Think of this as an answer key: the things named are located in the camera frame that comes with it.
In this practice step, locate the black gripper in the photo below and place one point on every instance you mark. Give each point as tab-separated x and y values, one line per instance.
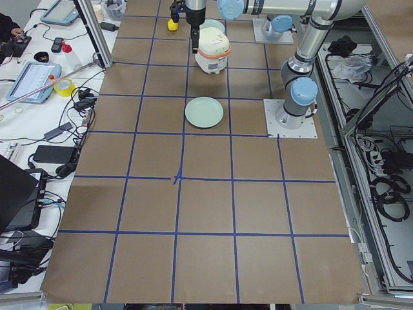
194	22

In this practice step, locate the white rice cooker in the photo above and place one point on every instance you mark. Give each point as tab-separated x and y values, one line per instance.
213	50

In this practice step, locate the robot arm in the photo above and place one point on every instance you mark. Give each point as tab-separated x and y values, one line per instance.
301	90
228	9

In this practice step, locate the green plate near arm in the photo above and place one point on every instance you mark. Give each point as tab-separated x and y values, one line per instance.
204	112
213	23

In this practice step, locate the yellow toy duck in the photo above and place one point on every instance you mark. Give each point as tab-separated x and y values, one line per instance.
172	26

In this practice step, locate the red cap spray bottle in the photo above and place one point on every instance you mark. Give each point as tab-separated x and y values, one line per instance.
71	56

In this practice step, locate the black phone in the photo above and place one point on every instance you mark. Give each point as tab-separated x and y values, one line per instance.
57	45

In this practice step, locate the yellow tape roll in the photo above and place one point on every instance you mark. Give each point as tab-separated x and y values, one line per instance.
64	87

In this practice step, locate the blue teach pendant tablet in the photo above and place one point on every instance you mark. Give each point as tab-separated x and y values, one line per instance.
34	75

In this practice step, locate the black power adapter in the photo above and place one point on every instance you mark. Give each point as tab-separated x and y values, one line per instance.
53	154

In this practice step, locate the black laptop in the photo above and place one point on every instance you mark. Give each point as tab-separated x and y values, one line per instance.
21	194

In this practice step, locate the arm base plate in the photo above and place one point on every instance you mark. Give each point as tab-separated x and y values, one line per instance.
272	32
282	125

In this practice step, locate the aluminium frame post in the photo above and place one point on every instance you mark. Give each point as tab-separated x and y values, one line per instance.
89	19

